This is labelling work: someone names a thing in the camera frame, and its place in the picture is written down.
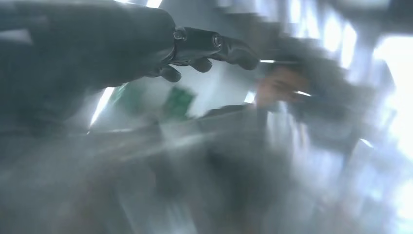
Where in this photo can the person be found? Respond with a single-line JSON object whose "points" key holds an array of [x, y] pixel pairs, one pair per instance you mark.
{"points": [[280, 85]]}

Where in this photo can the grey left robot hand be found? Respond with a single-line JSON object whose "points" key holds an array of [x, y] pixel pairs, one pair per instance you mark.
{"points": [[113, 48]]}

